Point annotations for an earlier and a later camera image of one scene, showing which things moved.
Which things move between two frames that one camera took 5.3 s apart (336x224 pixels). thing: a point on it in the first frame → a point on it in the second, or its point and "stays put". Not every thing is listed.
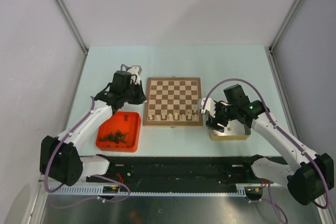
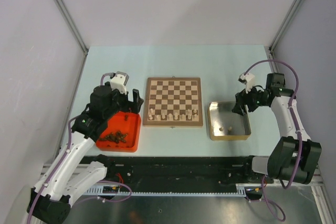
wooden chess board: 173,102 stays put
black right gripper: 212,123 → 241,98
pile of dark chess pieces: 116,137 stays put
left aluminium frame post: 67,17 stays put
